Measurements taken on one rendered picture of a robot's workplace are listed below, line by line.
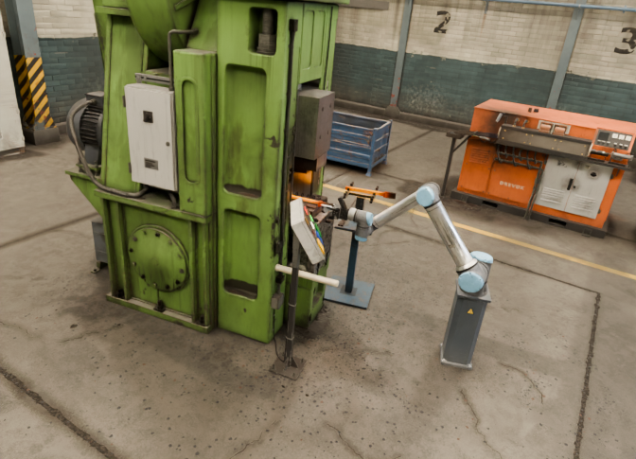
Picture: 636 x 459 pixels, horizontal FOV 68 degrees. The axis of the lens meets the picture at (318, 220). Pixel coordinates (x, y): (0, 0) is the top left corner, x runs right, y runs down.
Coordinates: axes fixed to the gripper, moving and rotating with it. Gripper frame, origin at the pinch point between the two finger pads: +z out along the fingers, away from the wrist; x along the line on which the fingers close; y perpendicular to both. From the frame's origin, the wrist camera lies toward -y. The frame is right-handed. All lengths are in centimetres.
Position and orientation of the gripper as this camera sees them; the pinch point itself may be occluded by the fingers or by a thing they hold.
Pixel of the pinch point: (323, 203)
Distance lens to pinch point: 336.7
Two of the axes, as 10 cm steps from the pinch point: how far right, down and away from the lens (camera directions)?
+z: -9.3, -2.6, 2.7
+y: -1.2, 8.9, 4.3
